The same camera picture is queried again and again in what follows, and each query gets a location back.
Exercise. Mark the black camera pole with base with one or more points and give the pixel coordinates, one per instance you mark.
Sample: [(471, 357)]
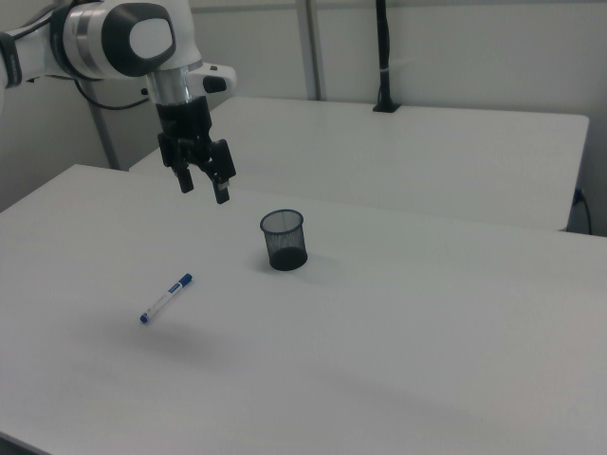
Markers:
[(383, 47)]

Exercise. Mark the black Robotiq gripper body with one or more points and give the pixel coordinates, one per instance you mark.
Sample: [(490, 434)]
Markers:
[(185, 121)]

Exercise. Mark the grey aluminium partition post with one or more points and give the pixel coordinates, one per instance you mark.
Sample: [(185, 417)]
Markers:
[(106, 142), (313, 47)]

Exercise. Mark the black mesh pen cup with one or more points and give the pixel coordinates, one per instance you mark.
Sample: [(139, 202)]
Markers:
[(284, 258)]

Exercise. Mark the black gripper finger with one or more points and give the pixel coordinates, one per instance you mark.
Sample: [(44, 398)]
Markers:
[(182, 177), (223, 163)]

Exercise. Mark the white side table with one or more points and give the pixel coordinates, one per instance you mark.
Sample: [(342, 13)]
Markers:
[(379, 156)]

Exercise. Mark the small blue object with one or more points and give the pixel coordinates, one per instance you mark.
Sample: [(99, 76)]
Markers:
[(166, 298)]

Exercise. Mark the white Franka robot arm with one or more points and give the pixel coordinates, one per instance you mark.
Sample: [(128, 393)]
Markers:
[(95, 38)]

